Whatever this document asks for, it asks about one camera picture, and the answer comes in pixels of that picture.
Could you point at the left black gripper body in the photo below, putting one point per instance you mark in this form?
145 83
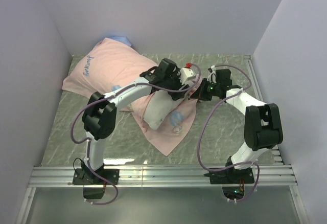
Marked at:
173 82

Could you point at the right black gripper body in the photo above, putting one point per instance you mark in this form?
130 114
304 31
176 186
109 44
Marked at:
212 90

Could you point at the white pillow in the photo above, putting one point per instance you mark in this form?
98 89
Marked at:
159 106

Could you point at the pink cartoon pillowcase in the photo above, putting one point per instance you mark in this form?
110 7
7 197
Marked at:
112 64

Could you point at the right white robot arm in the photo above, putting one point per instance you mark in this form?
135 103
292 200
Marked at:
238 98

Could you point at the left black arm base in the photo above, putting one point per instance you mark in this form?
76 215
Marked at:
94 185

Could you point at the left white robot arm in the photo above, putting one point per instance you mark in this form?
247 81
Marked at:
162 88

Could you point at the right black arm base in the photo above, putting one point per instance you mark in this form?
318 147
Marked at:
236 177

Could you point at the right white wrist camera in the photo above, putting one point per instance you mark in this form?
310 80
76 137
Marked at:
212 74

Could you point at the side aluminium rail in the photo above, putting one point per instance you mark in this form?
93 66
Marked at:
263 127

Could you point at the aluminium mounting rail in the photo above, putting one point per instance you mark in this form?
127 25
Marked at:
157 176

